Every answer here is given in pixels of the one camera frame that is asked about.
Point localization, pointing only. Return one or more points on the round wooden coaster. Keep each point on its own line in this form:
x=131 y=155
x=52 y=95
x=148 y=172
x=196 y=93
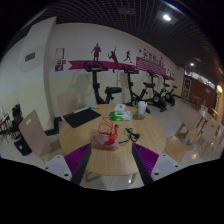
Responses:
x=138 y=117

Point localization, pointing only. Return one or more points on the green wet wipes pack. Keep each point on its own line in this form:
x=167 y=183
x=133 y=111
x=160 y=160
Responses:
x=120 y=116

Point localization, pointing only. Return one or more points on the small white box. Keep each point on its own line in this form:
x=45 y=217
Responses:
x=120 y=107

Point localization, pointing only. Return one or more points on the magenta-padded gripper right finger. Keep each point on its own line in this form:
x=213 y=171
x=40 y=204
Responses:
x=146 y=160

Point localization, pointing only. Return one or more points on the red charger block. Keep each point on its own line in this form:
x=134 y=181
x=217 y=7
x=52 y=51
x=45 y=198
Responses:
x=111 y=137

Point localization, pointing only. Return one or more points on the blue and orange marker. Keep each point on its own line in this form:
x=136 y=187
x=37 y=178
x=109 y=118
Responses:
x=94 y=107

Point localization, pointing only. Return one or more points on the ceiling lights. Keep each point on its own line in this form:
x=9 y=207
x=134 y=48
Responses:
x=166 y=17

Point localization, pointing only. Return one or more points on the black exercise bike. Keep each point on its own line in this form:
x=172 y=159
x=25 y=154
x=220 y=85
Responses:
x=169 y=95
x=156 y=97
x=134 y=96
x=97 y=90

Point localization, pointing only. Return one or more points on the dark wall sign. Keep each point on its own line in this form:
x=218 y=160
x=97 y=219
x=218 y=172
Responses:
x=30 y=56

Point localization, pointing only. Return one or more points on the black bin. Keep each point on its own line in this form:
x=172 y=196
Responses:
x=22 y=145

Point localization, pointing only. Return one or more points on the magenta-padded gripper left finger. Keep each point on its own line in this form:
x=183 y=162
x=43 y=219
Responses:
x=78 y=160

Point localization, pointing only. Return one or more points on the white cup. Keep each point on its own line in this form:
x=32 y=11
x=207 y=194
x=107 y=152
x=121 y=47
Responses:
x=142 y=108

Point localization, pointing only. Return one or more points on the black flat pad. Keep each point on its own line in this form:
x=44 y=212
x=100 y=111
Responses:
x=81 y=117

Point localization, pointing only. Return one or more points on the wall posters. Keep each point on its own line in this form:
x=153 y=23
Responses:
x=60 y=54

